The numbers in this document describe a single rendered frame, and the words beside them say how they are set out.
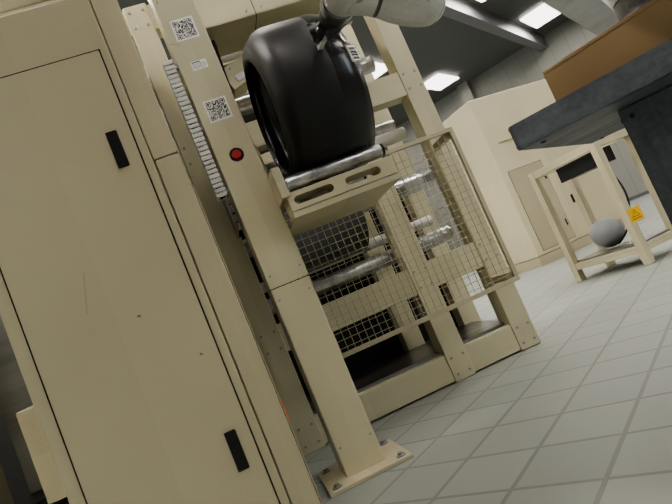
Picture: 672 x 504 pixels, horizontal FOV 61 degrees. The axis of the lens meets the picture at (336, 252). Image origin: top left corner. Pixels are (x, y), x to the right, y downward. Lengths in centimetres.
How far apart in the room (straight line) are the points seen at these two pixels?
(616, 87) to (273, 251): 117
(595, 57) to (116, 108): 85
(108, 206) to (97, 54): 31
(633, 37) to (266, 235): 118
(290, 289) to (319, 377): 28
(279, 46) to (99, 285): 97
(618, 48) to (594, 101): 10
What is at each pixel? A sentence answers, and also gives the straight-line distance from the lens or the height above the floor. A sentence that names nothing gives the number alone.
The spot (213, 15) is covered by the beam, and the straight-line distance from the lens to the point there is 235.
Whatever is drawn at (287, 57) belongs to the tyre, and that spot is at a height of 123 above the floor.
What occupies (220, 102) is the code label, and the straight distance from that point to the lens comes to 191.
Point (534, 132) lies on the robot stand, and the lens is 91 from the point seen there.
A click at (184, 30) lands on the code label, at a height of 150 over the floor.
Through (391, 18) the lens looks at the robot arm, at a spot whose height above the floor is 108.
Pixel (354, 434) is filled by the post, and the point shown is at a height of 12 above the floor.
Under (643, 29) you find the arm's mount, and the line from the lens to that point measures 96.
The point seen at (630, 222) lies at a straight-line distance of 373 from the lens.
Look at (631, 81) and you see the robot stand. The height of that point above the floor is 62.
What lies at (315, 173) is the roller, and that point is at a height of 90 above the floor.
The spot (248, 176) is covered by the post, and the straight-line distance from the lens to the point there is 182.
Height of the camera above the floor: 51
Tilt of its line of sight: 5 degrees up
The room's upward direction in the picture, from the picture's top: 23 degrees counter-clockwise
